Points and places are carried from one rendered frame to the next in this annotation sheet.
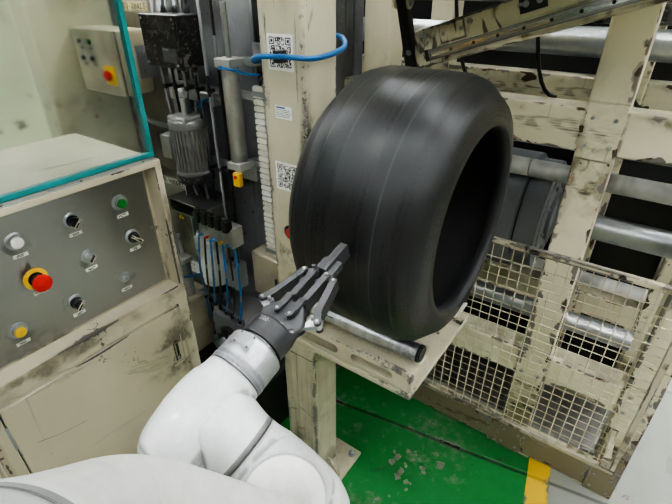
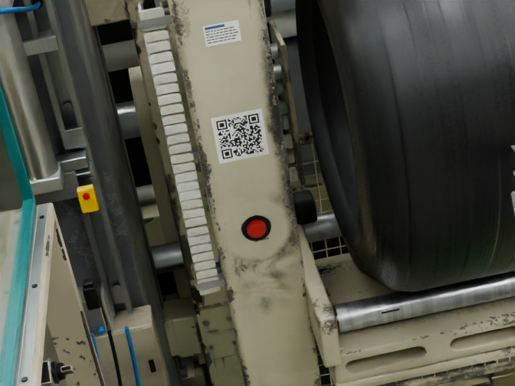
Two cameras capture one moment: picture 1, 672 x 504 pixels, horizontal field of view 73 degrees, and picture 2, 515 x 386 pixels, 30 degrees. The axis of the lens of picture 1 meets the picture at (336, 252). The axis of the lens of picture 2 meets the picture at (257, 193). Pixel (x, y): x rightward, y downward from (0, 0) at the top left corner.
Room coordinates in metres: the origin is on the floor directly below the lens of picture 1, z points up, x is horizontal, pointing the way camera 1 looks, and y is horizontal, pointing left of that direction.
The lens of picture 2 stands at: (0.08, 0.92, 1.82)
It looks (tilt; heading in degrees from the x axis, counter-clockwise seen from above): 29 degrees down; 321
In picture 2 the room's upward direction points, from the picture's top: 10 degrees counter-clockwise
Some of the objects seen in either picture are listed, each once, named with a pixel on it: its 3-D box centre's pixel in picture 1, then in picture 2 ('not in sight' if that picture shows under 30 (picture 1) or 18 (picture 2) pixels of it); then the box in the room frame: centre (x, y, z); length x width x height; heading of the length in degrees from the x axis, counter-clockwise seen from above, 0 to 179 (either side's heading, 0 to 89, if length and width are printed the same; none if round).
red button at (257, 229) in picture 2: not in sight; (256, 227); (1.08, 0.12, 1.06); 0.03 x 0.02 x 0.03; 55
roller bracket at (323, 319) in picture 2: not in sight; (307, 273); (1.10, 0.01, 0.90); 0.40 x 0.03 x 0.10; 145
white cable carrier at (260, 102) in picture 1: (272, 177); (185, 155); (1.16, 0.17, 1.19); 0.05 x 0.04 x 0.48; 145
